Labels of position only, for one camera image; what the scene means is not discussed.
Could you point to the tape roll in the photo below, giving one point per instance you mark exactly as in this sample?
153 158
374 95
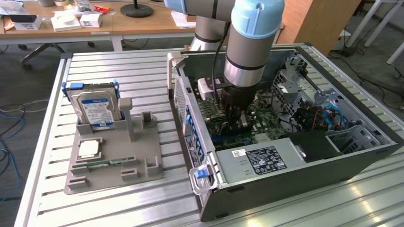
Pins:
60 2

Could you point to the black power adapter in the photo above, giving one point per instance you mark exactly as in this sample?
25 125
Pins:
346 52

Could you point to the orange packet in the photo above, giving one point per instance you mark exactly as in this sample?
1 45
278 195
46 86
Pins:
8 26

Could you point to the black lamp base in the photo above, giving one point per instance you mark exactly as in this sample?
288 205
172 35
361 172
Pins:
134 11

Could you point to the white box with round lid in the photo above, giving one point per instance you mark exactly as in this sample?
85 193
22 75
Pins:
65 23

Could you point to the metal socket cover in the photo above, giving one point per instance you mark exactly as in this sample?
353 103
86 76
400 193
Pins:
258 100

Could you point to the wooden desk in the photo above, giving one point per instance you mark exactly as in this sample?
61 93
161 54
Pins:
30 33

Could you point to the loose papers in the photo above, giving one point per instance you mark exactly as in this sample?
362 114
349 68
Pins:
10 9

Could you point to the grey cup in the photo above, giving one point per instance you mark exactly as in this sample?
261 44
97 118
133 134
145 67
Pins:
46 2

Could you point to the black Nvidia graphics card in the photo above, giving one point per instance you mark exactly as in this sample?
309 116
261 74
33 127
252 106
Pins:
236 133

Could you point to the grey power supply unit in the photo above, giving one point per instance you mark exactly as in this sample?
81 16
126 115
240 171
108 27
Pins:
233 170

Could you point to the open black PC case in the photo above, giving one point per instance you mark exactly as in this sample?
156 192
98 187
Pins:
284 189

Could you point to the green RAM stick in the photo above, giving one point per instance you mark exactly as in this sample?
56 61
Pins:
106 163

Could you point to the white box with red dot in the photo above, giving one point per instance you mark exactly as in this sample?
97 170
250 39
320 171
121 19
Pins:
344 39

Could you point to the black fan block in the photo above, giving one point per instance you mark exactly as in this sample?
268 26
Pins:
304 118

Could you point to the red packet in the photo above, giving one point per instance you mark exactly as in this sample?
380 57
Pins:
102 9

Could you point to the white metal table frame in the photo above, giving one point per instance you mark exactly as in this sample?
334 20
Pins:
361 23

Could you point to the hard disk with blue carrier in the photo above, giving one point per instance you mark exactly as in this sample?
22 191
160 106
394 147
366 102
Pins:
96 111

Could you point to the silver CPU chip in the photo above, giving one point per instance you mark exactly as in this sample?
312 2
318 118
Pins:
89 149

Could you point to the perforated silver disk bay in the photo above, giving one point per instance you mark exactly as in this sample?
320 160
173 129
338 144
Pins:
293 87

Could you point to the black chair base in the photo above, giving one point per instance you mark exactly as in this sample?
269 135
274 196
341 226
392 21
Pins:
34 54

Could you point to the white paper stack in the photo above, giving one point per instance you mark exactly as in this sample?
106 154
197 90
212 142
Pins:
181 21

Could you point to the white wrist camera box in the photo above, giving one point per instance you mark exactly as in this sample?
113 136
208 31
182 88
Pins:
206 91

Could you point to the black-topped white box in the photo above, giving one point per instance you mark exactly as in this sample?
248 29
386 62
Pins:
26 25

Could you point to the silver chipset heatsink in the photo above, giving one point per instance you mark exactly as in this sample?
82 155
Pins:
261 138

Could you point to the blue case latch tab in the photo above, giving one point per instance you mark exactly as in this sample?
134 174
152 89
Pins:
202 174

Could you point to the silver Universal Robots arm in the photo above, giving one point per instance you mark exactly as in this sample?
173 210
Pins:
249 47

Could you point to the grey parts rack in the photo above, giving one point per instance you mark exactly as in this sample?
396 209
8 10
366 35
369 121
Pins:
116 151

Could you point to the clear plastic bag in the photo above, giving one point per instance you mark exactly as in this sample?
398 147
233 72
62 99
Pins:
84 6

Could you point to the green motherboard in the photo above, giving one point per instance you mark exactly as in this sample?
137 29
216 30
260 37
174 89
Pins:
268 118

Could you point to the slotted silver disk bay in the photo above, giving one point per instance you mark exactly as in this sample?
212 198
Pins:
353 142

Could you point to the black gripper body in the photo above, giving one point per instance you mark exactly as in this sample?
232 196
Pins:
237 98

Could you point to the small white box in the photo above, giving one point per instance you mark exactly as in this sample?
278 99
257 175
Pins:
89 21

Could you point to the wooden cabinet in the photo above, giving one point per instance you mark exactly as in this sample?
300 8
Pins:
314 23

